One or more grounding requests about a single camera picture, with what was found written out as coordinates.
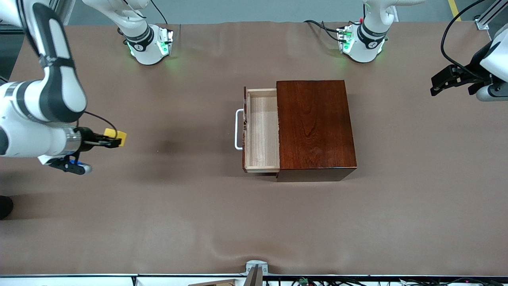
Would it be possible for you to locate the dark red wooden cabinet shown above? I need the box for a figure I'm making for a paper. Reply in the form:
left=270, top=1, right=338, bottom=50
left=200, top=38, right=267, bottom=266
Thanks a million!
left=276, top=80, right=358, bottom=182

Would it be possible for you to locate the black cable bundle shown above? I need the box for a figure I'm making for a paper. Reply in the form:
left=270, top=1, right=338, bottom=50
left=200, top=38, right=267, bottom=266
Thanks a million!
left=266, top=277, right=508, bottom=286

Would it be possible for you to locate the aluminium frame profile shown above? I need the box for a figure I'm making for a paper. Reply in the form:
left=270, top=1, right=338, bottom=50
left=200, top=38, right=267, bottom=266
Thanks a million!
left=52, top=0, right=76, bottom=24
left=474, top=0, right=508, bottom=30

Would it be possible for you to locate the grey metal camera bracket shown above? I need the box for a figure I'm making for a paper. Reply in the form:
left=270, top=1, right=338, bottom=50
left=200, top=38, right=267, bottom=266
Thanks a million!
left=240, top=260, right=268, bottom=286

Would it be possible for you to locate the black base cable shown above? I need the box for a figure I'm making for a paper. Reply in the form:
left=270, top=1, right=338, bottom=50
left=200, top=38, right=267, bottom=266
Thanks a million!
left=304, top=19, right=345, bottom=42
left=149, top=0, right=167, bottom=25

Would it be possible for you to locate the brown table cloth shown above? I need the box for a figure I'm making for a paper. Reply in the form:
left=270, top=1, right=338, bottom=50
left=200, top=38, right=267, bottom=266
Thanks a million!
left=0, top=21, right=508, bottom=276

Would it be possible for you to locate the wooden drawer with white handle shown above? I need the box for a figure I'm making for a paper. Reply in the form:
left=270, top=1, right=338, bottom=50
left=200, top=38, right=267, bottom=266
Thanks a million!
left=234, top=87, right=281, bottom=174

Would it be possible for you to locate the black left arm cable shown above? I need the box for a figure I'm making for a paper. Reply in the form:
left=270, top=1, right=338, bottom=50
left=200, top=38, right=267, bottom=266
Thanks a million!
left=441, top=0, right=491, bottom=80

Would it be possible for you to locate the light wooden board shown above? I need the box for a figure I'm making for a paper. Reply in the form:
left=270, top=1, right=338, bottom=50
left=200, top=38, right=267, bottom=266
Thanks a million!
left=187, top=279, right=239, bottom=286

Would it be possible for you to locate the black round object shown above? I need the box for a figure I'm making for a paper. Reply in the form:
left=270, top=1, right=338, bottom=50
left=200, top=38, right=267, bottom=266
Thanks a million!
left=0, top=195, right=13, bottom=220

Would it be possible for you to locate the yellow wooden block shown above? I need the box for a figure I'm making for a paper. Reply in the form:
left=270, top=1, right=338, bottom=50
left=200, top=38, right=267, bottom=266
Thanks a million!
left=104, top=128, right=127, bottom=147

